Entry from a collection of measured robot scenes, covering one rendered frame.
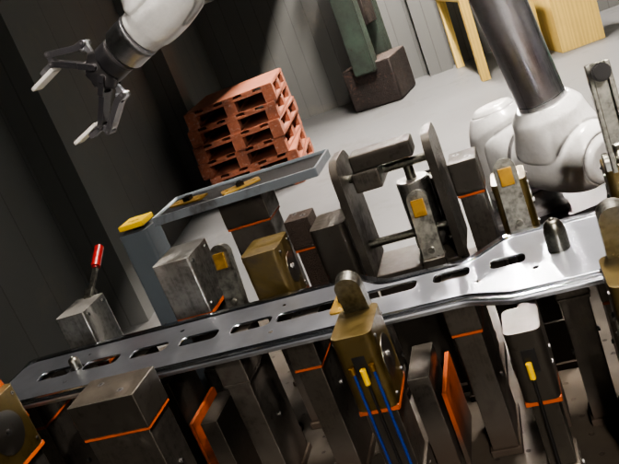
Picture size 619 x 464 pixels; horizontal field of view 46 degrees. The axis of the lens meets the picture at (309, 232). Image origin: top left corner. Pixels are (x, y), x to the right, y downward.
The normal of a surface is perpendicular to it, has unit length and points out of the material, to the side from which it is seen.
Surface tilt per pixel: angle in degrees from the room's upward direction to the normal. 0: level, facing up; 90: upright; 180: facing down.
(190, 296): 90
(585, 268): 0
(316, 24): 90
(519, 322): 0
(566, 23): 90
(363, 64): 89
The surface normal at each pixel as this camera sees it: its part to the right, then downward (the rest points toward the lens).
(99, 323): 0.91, -0.26
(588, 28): -0.01, 0.31
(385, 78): -0.32, 0.40
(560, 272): -0.35, -0.89
